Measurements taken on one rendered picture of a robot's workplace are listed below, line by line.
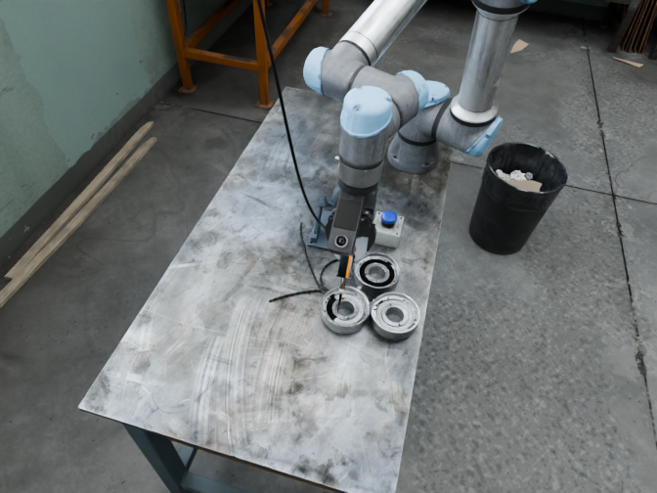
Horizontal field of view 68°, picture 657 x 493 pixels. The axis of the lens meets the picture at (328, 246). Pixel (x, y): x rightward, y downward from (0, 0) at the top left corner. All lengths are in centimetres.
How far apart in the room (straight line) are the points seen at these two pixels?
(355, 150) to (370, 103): 8
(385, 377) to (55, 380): 139
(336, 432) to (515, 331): 135
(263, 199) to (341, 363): 52
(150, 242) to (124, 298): 32
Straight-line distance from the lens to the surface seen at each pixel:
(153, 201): 257
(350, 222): 84
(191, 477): 154
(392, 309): 107
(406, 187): 138
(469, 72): 122
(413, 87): 85
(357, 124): 74
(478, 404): 196
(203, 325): 108
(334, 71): 88
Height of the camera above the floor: 169
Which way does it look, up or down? 48 degrees down
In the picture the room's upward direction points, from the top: 4 degrees clockwise
